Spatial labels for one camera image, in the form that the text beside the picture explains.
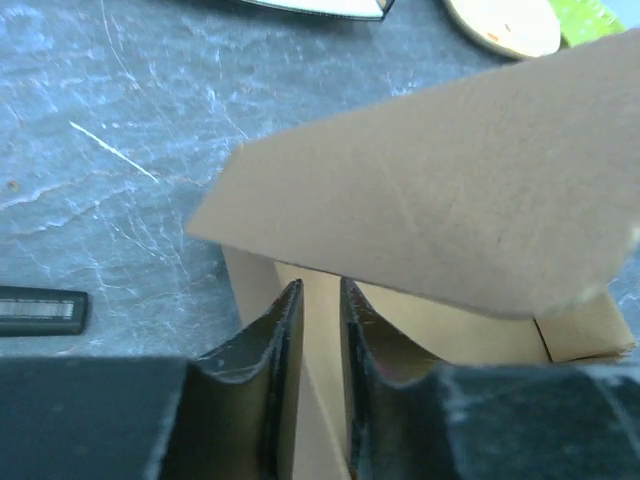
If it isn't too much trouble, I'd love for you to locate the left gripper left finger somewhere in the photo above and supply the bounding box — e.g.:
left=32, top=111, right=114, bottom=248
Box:
left=1, top=280, right=304, bottom=479

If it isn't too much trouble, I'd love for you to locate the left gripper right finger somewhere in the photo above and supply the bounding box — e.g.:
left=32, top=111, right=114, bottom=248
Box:
left=340, top=279, right=639, bottom=479

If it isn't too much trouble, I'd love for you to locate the brown cardboard box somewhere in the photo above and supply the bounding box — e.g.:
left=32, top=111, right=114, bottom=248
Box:
left=187, top=29, right=639, bottom=479

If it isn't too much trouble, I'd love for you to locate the pink black highlighter marker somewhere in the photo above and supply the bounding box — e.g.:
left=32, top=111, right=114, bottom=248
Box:
left=1, top=286, right=90, bottom=337

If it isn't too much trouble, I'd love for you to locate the beige floral plate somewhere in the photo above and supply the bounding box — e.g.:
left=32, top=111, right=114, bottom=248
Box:
left=443, top=0, right=561, bottom=60

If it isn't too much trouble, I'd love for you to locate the white square plate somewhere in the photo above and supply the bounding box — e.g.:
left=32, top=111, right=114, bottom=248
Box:
left=246, top=0, right=395, bottom=21

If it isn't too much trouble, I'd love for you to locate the green dotted plate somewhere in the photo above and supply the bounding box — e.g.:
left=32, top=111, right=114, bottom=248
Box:
left=549, top=0, right=627, bottom=47

